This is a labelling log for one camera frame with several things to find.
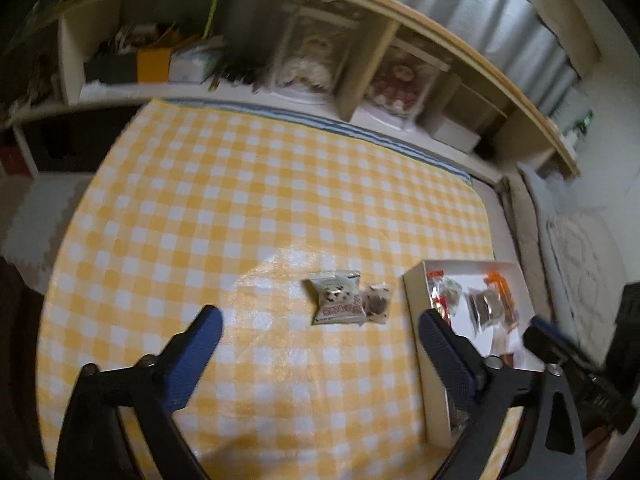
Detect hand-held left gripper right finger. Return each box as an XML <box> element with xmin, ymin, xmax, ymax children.
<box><xmin>417</xmin><ymin>308</ymin><xmax>586</xmax><ymax>480</ymax></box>

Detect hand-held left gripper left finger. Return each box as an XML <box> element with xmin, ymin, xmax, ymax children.
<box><xmin>52</xmin><ymin>304</ymin><xmax>224</xmax><ymax>480</ymax></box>

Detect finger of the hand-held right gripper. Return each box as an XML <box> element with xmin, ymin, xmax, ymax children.
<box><xmin>522</xmin><ymin>315</ymin><xmax>601</xmax><ymax>377</ymax></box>

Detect white cardboard box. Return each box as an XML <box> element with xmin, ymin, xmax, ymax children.
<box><xmin>402</xmin><ymin>259</ymin><xmax>551</xmax><ymax>448</ymax></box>

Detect clear packet brown snack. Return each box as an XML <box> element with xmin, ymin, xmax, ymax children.
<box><xmin>467</xmin><ymin>287</ymin><xmax>506</xmax><ymax>333</ymax></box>

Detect red snack packet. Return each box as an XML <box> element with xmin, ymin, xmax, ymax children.
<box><xmin>426</xmin><ymin>270</ymin><xmax>463</xmax><ymax>321</ymax></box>

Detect orange snack packet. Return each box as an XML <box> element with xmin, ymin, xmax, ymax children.
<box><xmin>482</xmin><ymin>270</ymin><xmax>518</xmax><ymax>321</ymax></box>

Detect small brown cake packet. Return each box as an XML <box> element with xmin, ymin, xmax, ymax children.
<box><xmin>361</xmin><ymin>284</ymin><xmax>395</xmax><ymax>322</ymax></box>

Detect chocolate chip cookie packet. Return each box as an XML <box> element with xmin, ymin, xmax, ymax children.
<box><xmin>306</xmin><ymin>271</ymin><xmax>366</xmax><ymax>326</ymax></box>

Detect yellow checked tablecloth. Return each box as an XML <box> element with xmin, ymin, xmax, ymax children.
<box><xmin>35</xmin><ymin>97</ymin><xmax>496</xmax><ymax>480</ymax></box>

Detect small white box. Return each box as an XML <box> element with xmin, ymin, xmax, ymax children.
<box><xmin>432</xmin><ymin>115</ymin><xmax>483</xmax><ymax>153</ymax></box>

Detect small green lit device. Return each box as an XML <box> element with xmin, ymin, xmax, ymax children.
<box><xmin>565</xmin><ymin>110</ymin><xmax>596</xmax><ymax>143</ymax></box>

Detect red storage box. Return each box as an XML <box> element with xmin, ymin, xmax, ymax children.
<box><xmin>0</xmin><ymin>145</ymin><xmax>28</xmax><ymax>176</ymax></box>

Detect red doll in clear case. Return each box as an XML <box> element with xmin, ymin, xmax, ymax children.
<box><xmin>362</xmin><ymin>45</ymin><xmax>448</xmax><ymax>131</ymax></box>

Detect white tissue box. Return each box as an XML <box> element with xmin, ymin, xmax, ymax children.
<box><xmin>170</xmin><ymin>42</ymin><xmax>221</xmax><ymax>83</ymax></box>

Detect orange box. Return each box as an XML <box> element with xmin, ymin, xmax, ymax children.
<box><xmin>136</xmin><ymin>47</ymin><xmax>173</xmax><ymax>83</ymax></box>

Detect black box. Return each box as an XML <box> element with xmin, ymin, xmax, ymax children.
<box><xmin>84</xmin><ymin>55</ymin><xmax>138</xmax><ymax>83</ymax></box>

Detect white doll in clear case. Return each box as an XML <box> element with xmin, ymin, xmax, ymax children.
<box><xmin>267</xmin><ymin>5</ymin><xmax>361</xmax><ymax>96</ymax></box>

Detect wooden shelf unit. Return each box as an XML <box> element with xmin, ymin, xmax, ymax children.
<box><xmin>0</xmin><ymin>0</ymin><xmax>583</xmax><ymax>186</ymax></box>

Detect grey curtain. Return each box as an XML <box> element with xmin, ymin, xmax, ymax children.
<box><xmin>310</xmin><ymin>0</ymin><xmax>586</xmax><ymax>116</ymax></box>

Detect green plant stem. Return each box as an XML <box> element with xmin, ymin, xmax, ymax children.
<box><xmin>202</xmin><ymin>0</ymin><xmax>231</xmax><ymax>41</ymax></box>

